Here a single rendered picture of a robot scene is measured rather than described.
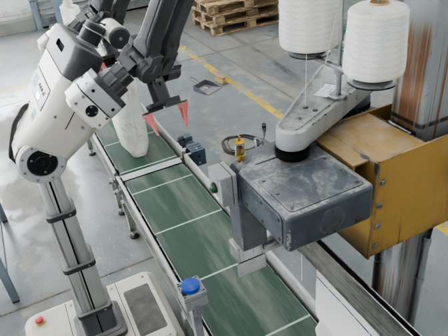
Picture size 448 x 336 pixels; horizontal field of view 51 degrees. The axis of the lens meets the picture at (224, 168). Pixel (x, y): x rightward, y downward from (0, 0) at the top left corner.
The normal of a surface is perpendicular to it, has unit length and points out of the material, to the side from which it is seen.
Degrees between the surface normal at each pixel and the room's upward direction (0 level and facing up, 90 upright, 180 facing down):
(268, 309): 0
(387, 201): 90
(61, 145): 115
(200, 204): 0
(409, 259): 90
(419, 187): 90
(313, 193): 0
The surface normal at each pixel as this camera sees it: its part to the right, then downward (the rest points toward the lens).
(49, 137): 0.08, 0.84
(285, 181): -0.09, -0.84
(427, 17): -0.89, 0.31
